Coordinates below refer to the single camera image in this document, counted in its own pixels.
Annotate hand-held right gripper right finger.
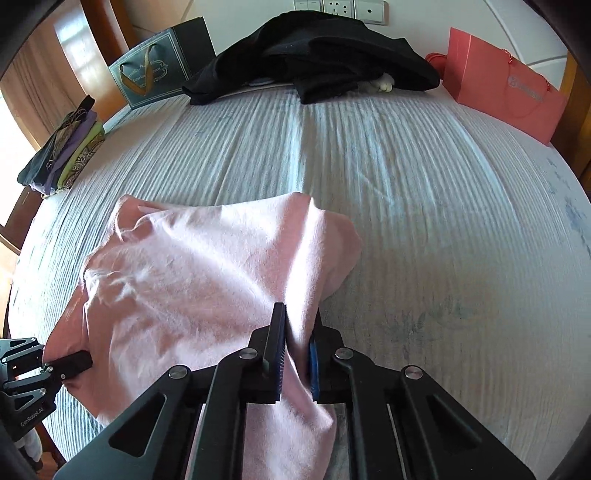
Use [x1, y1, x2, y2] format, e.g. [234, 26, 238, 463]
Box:
[308, 313, 537, 480]

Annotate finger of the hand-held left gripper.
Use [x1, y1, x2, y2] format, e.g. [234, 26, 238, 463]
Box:
[42, 350, 93, 381]

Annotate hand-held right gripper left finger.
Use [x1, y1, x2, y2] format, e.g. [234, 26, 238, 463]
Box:
[52, 302, 288, 480]

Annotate pink t-shirt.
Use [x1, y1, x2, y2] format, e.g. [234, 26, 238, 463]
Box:
[46, 191, 364, 480]

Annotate stack of folded clothes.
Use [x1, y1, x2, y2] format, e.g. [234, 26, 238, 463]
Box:
[17, 95, 95, 188]

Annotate pile of black clothes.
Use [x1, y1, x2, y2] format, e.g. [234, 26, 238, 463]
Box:
[182, 11, 441, 106]

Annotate wooden nightstand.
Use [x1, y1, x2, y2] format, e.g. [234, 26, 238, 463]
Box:
[0, 185, 47, 259]

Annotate striped light blue bed sheet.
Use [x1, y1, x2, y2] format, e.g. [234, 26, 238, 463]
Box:
[9, 83, 591, 480]

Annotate brown patterned folded garment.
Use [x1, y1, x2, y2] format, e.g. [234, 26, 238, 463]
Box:
[58, 134, 106, 191]

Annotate green folded garment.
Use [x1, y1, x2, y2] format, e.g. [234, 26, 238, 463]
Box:
[46, 122, 106, 195]

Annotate purple folded garment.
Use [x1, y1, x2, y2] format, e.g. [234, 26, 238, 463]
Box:
[32, 111, 100, 195]

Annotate red bag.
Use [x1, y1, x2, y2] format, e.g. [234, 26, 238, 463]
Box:
[425, 52, 450, 80]

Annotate pink paper bag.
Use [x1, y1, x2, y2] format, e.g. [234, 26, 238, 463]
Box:
[442, 27, 568, 147]

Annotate dark gift bag gold handles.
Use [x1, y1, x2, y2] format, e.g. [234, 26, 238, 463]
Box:
[108, 17, 216, 110]

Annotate white wall power socket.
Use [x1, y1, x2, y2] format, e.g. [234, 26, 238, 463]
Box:
[322, 0, 356, 17]

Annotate white round-hole wall plate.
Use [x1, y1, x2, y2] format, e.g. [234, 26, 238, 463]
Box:
[353, 0, 387, 25]

